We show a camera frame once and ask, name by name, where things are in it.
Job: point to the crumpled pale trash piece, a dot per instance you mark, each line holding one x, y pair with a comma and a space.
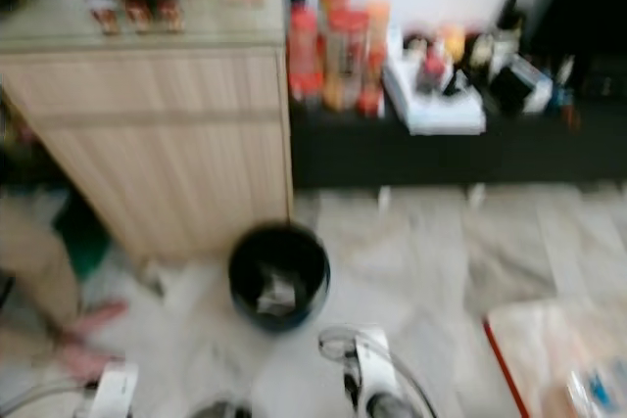
279, 294

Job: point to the black round rubbish bin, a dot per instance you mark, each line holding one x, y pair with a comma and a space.
304, 266

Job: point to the long black low bench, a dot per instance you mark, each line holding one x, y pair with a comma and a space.
451, 156

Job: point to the clear water bottle blue label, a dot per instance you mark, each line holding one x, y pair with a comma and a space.
602, 387

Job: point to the person bare foot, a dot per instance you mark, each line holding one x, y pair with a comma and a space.
96, 322
83, 359

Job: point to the white flat box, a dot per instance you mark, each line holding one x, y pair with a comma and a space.
436, 110

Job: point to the green object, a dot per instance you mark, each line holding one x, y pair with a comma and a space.
90, 238

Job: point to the person beige trouser leg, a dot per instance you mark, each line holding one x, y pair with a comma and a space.
34, 256

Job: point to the light wooden cabinet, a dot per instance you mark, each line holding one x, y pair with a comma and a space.
167, 139

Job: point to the wide red lid jar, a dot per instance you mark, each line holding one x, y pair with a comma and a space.
343, 58

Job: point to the slim red lid jar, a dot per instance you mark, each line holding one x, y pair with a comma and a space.
304, 51

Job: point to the black box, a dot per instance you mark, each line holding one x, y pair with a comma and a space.
519, 87

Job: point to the orange lid jar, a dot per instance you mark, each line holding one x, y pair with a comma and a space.
377, 41

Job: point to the dark glass bottle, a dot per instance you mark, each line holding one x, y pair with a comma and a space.
506, 36

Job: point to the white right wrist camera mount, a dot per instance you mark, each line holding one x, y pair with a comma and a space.
374, 364

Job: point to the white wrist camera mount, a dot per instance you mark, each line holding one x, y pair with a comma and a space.
115, 391
374, 364

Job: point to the marble table with red frame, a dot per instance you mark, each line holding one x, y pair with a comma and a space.
549, 349

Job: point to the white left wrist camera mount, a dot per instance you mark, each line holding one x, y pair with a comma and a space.
115, 391

